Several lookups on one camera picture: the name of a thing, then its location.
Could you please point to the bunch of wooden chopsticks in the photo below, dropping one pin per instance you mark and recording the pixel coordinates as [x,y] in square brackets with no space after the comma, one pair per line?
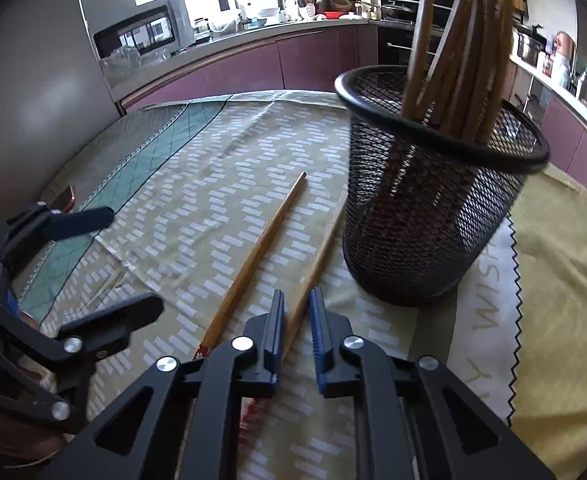
[468,60]

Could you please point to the red bowl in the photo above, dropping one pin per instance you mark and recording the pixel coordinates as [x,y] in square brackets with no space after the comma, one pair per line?
[334,14]

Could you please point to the red-tipped wooden chopstick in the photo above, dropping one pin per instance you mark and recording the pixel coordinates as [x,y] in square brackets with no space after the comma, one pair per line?
[318,265]
[258,255]

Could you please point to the person's left hand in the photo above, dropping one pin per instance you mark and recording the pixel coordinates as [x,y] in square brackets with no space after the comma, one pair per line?
[13,440]

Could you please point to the patterned tablecloth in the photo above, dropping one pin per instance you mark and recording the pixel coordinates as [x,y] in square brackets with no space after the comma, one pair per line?
[198,185]

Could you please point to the red jar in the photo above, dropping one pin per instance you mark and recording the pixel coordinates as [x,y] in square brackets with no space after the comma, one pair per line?
[548,64]

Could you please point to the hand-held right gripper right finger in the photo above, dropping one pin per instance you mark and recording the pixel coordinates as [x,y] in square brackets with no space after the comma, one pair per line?
[318,330]

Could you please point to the brown wooden chair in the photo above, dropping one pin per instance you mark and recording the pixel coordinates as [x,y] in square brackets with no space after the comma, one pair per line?
[63,200]

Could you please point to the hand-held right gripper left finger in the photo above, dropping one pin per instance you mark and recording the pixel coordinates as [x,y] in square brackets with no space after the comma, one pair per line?
[276,330]

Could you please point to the yellow cloth zigzag edge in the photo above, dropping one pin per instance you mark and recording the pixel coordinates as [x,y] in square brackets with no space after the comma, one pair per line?
[563,270]

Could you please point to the black built-in oven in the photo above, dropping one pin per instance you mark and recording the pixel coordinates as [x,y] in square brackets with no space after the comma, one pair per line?
[398,40]

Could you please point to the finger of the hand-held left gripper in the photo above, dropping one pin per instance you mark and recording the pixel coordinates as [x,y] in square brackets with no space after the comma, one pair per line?
[78,222]
[118,317]

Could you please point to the white microwave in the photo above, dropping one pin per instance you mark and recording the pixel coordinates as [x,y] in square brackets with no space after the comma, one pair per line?
[143,25]

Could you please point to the steel steamer pot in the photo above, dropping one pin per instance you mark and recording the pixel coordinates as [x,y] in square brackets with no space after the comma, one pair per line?
[528,47]

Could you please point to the purple kitchen cabinet counter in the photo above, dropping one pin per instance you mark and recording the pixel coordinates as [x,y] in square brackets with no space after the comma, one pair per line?
[298,60]

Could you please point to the black mesh holder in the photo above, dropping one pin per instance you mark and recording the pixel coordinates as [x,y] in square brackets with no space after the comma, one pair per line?
[423,240]

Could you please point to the lidded pan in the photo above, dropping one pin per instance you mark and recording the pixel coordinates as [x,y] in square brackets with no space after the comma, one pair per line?
[398,11]

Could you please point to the copper pot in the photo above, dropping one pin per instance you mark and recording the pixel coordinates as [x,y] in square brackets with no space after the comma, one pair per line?
[566,42]

